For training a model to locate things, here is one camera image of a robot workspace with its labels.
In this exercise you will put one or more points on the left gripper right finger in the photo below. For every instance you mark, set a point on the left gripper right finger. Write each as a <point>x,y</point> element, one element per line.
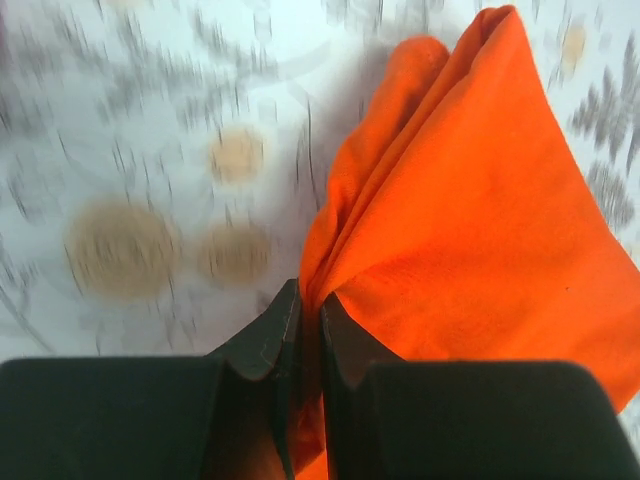
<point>387,418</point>

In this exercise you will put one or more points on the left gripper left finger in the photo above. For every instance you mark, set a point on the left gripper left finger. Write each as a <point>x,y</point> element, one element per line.
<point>222,415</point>

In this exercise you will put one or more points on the orange t shirt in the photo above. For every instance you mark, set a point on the orange t shirt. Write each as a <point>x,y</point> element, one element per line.
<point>458,226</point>

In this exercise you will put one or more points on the floral table mat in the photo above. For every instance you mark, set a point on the floral table mat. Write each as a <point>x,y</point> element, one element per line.
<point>162,162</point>

